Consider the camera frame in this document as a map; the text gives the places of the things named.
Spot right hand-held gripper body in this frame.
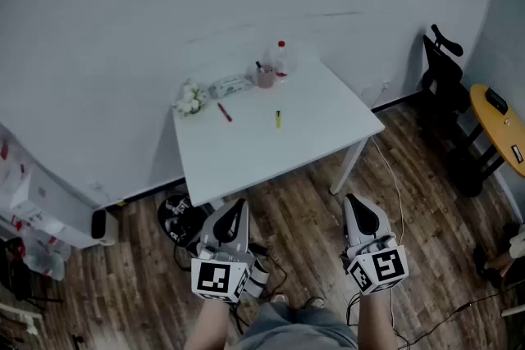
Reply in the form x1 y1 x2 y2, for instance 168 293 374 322
345 232 409 296

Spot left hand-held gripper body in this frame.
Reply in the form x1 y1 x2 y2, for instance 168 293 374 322
190 240 252 303

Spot person's left forearm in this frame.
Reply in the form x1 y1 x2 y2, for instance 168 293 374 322
183 296 231 350

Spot person's right forearm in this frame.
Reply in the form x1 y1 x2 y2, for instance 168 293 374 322
356 289 398 350

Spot black bag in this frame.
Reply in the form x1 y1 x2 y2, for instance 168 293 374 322
157 193 214 249

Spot person's grey shorts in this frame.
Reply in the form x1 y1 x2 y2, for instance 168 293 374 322
237 301 360 350

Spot white bin with black top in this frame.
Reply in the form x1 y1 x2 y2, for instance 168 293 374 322
89 207 120 248

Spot white flower bouquet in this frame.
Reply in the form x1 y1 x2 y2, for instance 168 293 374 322
172 80 209 118

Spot white wet wipes pack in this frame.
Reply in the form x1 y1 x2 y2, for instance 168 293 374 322
208 74 254 99

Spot round yellow wooden table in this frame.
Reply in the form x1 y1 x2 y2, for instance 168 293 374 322
449 83 525 198

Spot pink pen holder cup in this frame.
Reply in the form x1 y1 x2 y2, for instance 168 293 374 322
256 64 276 89

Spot black office chair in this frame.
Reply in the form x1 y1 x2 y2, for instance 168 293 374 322
416 23 473 124

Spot black box device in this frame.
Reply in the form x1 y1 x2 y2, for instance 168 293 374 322
485 87 509 116

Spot white cabinet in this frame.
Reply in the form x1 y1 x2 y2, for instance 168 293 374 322
0 122 103 251

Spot clear plastic bag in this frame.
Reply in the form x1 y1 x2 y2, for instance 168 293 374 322
18 229 73 282

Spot clear bottle with red cap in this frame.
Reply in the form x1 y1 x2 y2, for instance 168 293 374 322
273 39 290 84

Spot black cable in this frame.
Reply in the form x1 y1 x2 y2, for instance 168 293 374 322
393 284 525 350
249 243 288 300

